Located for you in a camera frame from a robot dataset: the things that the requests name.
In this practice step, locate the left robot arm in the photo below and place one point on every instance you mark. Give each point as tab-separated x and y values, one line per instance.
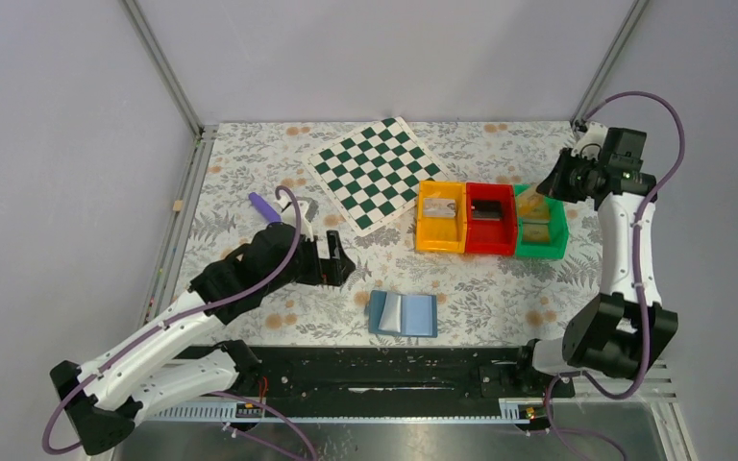
106	398

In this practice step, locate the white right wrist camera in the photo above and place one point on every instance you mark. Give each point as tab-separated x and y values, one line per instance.
590	137

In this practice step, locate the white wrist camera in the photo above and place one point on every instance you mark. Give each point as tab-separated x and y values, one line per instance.
590	137
308	208

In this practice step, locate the silver card in yellow bin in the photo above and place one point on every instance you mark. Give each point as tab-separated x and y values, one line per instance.
436	207

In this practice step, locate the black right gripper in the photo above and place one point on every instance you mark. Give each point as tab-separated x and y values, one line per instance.
559	180

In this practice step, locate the aluminium frame post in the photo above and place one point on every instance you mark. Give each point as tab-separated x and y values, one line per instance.
151	46
591	96

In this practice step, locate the yellow plastic bin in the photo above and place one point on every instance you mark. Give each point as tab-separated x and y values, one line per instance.
442	235

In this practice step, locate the black card in red bin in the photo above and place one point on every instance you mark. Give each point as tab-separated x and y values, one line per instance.
485	210

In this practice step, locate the red plastic bin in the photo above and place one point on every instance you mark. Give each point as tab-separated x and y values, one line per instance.
492	227

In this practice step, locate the floral patterned table mat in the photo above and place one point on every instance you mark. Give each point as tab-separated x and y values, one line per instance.
482	300

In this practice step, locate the purple cylindrical handle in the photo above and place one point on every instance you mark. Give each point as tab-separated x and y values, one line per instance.
264	209

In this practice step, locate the left aluminium frame post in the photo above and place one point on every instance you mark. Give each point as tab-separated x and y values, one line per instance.
151	46

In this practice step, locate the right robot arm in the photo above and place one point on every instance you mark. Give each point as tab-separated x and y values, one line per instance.
625	327

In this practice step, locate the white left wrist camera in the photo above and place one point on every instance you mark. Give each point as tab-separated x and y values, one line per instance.
308	208

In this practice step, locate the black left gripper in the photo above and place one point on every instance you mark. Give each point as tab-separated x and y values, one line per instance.
323	268

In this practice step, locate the green plastic bin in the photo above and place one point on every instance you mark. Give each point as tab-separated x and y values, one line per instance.
554	246

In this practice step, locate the white slotted cable duct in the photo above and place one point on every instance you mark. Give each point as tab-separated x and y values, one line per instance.
496	412

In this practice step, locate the green white chessboard mat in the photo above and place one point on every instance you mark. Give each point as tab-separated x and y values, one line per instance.
372	174

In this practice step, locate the blue leather card holder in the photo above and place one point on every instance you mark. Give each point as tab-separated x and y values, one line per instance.
400	315

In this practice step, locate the right aluminium frame post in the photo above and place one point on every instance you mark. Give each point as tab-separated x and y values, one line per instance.
591	96

